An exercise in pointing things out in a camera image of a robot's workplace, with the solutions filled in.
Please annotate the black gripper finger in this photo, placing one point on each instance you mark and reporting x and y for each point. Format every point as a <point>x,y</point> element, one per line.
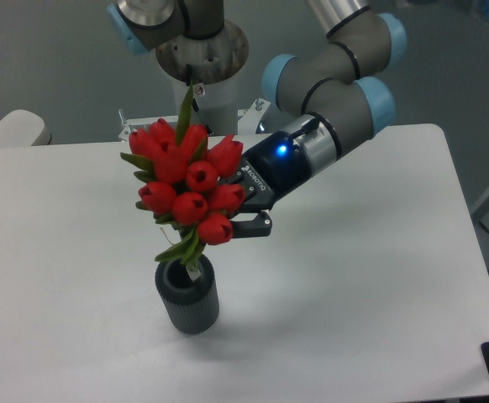
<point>258,227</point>

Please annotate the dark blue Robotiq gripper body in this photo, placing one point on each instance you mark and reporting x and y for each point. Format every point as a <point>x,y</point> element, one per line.
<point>270,170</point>

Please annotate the red tulip bouquet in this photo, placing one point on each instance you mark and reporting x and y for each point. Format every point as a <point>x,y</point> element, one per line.
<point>185,183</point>

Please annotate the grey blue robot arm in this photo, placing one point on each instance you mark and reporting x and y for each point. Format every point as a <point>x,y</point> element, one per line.
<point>336,101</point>

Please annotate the dark grey ribbed vase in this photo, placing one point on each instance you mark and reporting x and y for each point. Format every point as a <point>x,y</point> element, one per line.
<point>192,305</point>

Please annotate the beige chair armrest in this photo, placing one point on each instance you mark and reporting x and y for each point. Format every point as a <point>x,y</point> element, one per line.
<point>22,128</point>

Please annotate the white metal base frame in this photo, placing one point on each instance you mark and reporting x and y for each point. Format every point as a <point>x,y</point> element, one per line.
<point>249,120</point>

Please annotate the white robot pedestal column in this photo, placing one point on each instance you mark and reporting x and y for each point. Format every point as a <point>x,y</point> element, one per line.
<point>214,66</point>

